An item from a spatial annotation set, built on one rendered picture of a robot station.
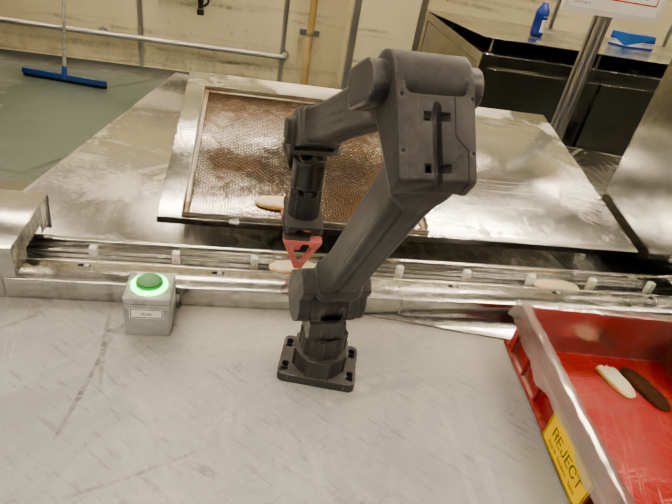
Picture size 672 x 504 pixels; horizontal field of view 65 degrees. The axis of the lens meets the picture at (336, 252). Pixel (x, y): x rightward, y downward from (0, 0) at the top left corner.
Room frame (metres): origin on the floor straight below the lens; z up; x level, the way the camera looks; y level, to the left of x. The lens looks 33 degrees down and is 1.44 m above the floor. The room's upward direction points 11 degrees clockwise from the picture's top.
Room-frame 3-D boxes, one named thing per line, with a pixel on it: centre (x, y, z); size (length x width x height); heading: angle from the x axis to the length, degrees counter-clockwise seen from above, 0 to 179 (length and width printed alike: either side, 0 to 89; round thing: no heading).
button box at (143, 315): (0.64, 0.28, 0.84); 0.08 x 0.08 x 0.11; 13
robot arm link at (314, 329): (0.62, 0.01, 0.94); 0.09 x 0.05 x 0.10; 20
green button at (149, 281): (0.63, 0.28, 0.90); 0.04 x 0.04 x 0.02
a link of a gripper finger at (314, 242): (0.80, 0.07, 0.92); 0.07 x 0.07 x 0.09; 13
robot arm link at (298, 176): (0.82, 0.07, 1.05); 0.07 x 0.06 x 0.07; 20
